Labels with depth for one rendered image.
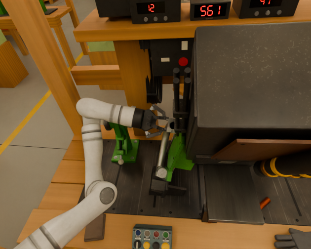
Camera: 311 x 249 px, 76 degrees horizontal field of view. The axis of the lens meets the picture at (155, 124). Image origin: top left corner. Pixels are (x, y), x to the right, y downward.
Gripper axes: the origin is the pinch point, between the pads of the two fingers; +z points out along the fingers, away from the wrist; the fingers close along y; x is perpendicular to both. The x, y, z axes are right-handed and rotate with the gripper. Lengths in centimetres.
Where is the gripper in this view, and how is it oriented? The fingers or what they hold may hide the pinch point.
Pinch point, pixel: (170, 124)
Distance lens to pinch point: 76.7
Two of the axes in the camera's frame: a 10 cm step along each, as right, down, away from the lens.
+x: -0.6, -0.5, 10.0
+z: 9.8, 2.0, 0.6
